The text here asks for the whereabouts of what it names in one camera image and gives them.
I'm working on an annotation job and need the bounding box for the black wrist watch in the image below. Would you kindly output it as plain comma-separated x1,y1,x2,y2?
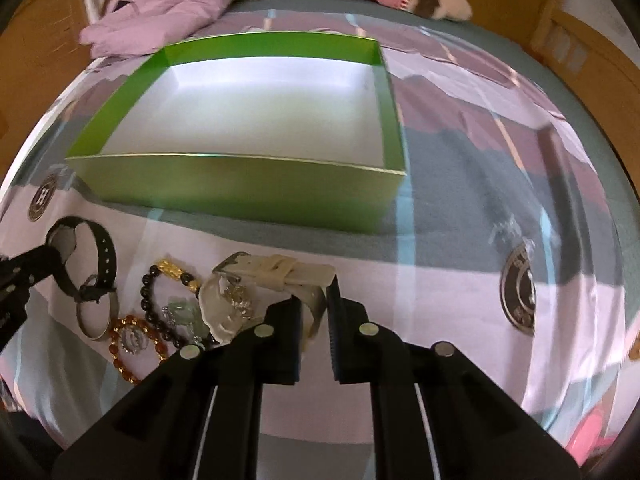
46,216,117,302

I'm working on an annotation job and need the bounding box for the silver bangle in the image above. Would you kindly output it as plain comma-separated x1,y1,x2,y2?
75,289,119,341

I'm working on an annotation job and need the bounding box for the amber bead bracelet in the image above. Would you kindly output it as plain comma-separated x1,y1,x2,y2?
107,314,170,387

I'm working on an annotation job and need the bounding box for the white wrist watch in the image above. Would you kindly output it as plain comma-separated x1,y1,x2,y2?
198,252,336,346

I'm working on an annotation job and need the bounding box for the black bead gold charm bracelet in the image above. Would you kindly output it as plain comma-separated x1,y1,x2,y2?
140,257,222,351

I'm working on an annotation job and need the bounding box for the pink round object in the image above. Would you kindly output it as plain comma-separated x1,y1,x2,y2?
566,403,620,467

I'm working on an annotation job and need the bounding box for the plaid bed sheet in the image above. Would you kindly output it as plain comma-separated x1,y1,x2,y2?
1,9,639,479

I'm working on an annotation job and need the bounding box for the wooden headboard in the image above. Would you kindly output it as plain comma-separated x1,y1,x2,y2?
1,0,90,174

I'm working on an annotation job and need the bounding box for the green cardboard box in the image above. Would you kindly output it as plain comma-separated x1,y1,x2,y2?
66,32,407,232

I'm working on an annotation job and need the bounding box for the pink crumpled quilt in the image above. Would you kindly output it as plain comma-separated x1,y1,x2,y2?
79,0,233,58

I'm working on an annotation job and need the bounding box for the wooden footboard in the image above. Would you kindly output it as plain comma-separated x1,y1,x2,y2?
519,0,640,162

